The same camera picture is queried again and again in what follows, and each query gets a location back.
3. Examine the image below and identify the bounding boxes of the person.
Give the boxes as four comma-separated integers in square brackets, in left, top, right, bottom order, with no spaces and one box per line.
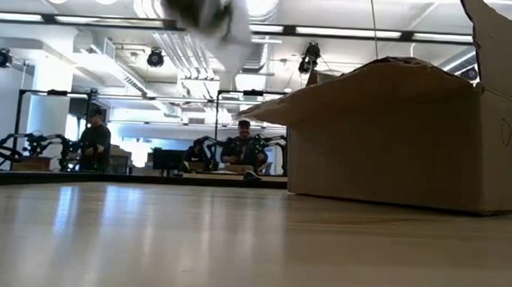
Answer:
[218,117,271,176]
[76,105,114,175]

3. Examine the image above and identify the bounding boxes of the black ceiling spotlight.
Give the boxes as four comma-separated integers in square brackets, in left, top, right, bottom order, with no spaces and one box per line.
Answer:
[297,41,323,76]
[459,65,480,84]
[0,48,14,70]
[146,46,167,69]

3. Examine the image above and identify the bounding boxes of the black aluminium table frame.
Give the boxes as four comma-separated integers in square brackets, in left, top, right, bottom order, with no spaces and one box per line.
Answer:
[0,168,289,201]

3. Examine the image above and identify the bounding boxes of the brown cardboard shipping box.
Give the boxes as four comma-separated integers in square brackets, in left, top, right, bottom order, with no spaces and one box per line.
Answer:
[234,0,512,217]

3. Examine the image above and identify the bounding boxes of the black computer monitor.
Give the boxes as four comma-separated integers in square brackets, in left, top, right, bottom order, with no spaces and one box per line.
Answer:
[151,147,189,179]

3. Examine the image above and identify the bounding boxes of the silver ventilation duct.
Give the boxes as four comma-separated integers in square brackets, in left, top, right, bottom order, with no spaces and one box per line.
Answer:
[218,0,283,76]

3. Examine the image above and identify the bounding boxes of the thin hanging cable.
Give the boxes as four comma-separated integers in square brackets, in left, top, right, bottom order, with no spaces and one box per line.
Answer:
[366,0,382,60]

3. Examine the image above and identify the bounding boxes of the background cardboard box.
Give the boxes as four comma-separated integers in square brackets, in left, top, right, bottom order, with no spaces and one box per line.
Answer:
[10,155,54,174]

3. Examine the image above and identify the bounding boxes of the black background robot arms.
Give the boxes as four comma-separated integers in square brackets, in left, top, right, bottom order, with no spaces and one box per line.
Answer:
[181,130,289,178]
[0,129,83,174]

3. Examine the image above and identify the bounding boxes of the black background frame stand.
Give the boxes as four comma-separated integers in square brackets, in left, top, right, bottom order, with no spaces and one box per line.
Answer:
[10,88,98,175]
[212,87,291,177]

